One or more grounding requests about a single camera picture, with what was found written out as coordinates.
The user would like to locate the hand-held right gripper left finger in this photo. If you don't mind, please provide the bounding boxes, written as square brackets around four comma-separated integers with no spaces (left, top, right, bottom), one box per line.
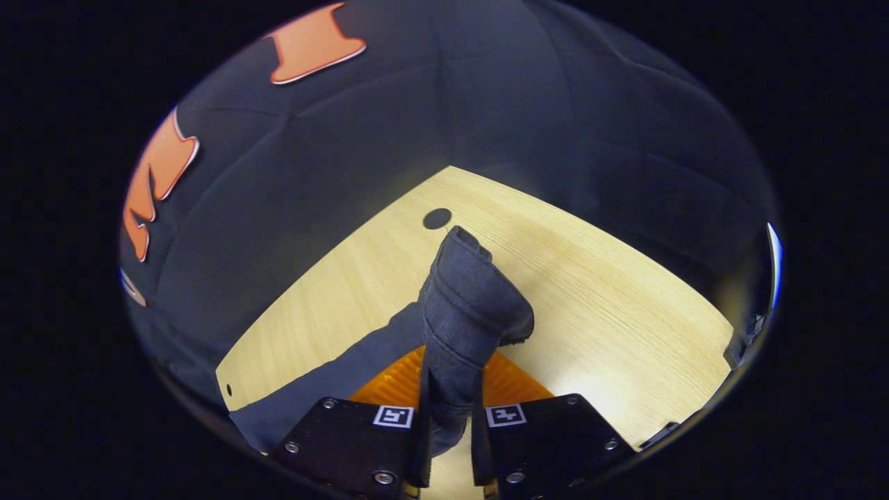
[271,345,430,500]

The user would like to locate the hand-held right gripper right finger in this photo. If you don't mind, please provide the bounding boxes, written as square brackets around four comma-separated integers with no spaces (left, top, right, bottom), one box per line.
[472,351,636,500]

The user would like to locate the dark jeans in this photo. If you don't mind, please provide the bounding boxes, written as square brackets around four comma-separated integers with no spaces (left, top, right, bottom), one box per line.
[229,226,535,459]

